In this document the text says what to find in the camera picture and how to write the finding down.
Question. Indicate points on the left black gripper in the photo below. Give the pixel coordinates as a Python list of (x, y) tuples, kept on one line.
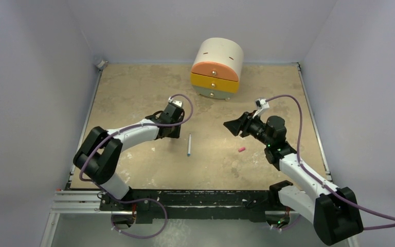
[(175, 134)]

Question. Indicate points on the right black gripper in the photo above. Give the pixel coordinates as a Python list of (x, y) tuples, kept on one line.
[(246, 124)]

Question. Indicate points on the white pen blue tip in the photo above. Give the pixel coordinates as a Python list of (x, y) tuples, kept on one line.
[(189, 145)]

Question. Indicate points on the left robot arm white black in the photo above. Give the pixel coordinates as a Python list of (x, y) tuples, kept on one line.
[(100, 151)]

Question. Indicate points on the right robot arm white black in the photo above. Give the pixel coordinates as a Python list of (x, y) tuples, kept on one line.
[(329, 208)]

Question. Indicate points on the small three-drawer cabinet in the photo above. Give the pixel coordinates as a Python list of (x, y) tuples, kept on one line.
[(216, 70)]

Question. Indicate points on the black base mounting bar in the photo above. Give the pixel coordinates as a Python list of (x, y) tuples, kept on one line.
[(143, 206)]

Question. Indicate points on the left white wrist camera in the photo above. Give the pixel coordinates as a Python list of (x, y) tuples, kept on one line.
[(177, 103)]

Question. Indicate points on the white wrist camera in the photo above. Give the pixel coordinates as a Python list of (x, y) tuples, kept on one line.
[(262, 105), (177, 103)]

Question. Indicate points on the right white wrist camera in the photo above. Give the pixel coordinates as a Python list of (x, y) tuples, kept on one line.
[(262, 105)]

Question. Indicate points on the grey corner bracket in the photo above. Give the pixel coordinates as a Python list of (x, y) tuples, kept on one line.
[(101, 64)]

